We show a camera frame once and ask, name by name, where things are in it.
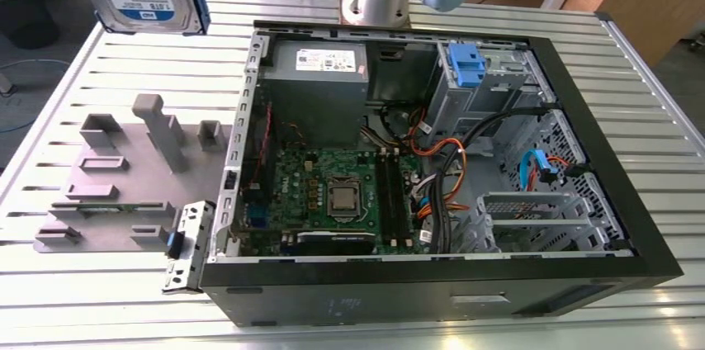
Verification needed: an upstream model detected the green RAM stick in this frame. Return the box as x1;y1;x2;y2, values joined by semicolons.
73;201;167;214

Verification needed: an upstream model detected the grey power supply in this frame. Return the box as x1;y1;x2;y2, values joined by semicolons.
257;40;370;149

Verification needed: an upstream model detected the metal socket cover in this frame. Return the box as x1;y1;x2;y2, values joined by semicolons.
323;175;368;224

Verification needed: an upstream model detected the orange power wire bundle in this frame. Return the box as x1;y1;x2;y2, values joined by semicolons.
410;108;474;223

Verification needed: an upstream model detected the blue data wire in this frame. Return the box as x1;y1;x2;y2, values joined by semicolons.
519;149;563;194

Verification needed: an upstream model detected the thin red wire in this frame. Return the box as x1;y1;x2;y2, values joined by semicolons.
248;100;275;194

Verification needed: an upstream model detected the silver disk bay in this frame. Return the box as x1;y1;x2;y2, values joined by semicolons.
474;191;629;254

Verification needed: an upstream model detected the black graphics card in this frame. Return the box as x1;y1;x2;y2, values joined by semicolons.
279;229;379;256

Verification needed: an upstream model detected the blue drive latch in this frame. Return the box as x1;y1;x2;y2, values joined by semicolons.
448;42;488;89

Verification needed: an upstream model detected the thick black case cable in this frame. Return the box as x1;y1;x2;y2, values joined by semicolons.
431;106;551;254

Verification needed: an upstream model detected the black bin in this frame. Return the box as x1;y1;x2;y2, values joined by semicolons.
0;0;63;50

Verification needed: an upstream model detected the grey parts rack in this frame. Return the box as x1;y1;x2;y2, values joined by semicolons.
30;93;236;254

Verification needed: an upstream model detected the wooden cabinet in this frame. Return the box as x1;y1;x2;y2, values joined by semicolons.
571;0;705;69

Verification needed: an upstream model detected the orange disk power wire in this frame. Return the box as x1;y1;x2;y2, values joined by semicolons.
547;155;594;180

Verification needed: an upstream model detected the green motherboard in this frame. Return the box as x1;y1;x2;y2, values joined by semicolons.
241;147;428;256

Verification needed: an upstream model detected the black PC case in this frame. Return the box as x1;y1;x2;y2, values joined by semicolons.
197;18;683;329

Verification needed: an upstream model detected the silver optical drive cage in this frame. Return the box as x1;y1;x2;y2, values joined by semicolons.
426;40;555;149

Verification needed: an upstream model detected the black RAM slot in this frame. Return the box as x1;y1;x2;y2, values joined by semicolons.
388;147;415;248
375;147;402;248

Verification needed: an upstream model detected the metal card retention bracket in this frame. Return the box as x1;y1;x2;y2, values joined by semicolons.
160;199;216;296

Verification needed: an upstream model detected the silver CPU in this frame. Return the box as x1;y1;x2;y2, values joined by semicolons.
328;187;359;213

